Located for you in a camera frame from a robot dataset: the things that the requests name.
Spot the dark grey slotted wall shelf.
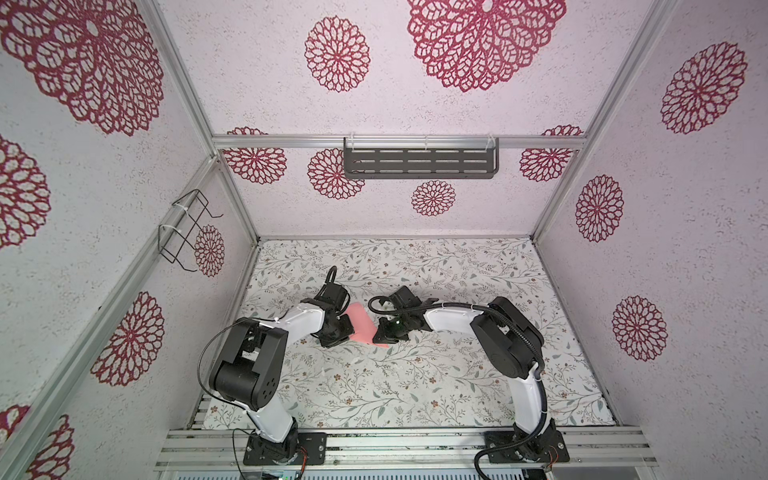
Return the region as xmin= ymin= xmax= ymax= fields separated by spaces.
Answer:
xmin=342 ymin=138 xmax=499 ymax=180

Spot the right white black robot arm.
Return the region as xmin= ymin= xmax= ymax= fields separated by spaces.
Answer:
xmin=368 ymin=293 xmax=548 ymax=438

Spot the pink square paper sheet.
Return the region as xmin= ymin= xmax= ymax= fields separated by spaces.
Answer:
xmin=345 ymin=302 xmax=388 ymax=348

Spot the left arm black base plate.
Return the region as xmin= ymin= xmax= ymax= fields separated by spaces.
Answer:
xmin=243 ymin=431 xmax=328 ymax=467

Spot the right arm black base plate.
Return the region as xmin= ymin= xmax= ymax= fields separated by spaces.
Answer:
xmin=484 ymin=429 xmax=571 ymax=464

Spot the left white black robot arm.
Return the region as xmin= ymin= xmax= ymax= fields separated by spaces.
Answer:
xmin=208 ymin=297 xmax=354 ymax=444

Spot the aluminium front rail base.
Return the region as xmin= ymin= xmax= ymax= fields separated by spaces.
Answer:
xmin=153 ymin=426 xmax=658 ymax=473

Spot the black wire wall rack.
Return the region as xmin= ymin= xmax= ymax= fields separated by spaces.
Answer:
xmin=156 ymin=189 xmax=226 ymax=278

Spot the right wrist camera with cable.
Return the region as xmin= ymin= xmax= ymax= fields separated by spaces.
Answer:
xmin=367 ymin=286 xmax=438 ymax=316

